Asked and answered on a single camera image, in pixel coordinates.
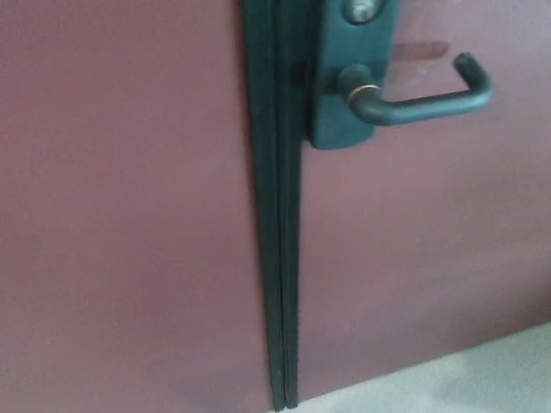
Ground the black door edge strip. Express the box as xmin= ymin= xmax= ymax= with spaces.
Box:
xmin=267 ymin=0 xmax=323 ymax=412
xmin=240 ymin=0 xmax=288 ymax=413

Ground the black lever door handle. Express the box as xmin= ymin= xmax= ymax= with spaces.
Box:
xmin=336 ymin=51 xmax=494 ymax=127

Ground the maroon door leaf with handle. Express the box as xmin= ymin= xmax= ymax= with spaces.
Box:
xmin=294 ymin=0 xmax=551 ymax=406

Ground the silver key lock cylinder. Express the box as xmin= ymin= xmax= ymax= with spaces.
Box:
xmin=342 ymin=0 xmax=385 ymax=25

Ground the maroon door leaf plain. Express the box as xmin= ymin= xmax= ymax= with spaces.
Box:
xmin=0 ymin=0 xmax=276 ymax=413

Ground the black door handle backplate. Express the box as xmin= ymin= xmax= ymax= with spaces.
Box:
xmin=309 ymin=0 xmax=408 ymax=151

